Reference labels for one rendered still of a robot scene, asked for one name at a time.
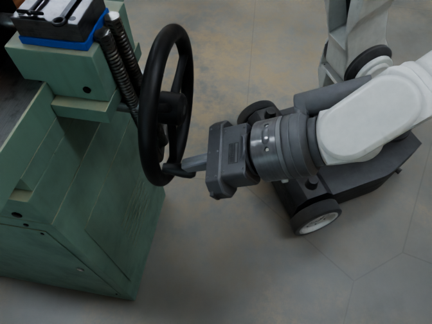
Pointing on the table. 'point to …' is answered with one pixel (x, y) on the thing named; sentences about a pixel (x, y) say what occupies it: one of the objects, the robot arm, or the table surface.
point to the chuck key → (32, 9)
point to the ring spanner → (64, 14)
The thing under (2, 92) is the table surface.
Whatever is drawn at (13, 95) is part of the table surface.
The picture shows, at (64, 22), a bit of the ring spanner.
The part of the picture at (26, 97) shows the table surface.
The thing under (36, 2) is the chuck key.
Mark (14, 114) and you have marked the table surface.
